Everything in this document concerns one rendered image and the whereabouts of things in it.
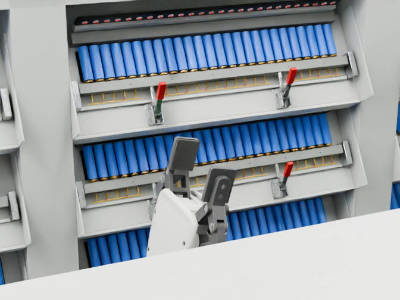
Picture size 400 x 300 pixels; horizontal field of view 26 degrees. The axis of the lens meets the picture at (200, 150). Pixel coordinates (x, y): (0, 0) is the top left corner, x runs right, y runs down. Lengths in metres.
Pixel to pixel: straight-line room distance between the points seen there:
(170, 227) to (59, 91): 0.59
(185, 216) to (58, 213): 0.65
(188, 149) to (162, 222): 0.09
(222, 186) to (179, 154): 0.10
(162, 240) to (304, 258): 0.71
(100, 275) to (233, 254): 0.05
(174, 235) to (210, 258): 0.69
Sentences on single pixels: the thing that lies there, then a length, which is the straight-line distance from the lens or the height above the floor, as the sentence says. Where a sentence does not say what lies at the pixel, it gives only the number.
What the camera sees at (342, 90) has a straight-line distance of 1.78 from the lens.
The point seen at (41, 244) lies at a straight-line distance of 1.61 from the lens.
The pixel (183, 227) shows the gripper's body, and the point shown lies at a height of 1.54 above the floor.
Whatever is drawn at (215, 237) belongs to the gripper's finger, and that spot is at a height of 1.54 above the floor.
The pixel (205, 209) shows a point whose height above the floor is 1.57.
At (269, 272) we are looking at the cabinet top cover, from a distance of 0.28.
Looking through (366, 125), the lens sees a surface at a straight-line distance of 1.82.
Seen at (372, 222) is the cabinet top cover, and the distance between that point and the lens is 0.32.
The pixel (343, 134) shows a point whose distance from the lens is 1.86.
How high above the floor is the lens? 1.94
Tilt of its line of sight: 19 degrees down
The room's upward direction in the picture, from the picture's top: straight up
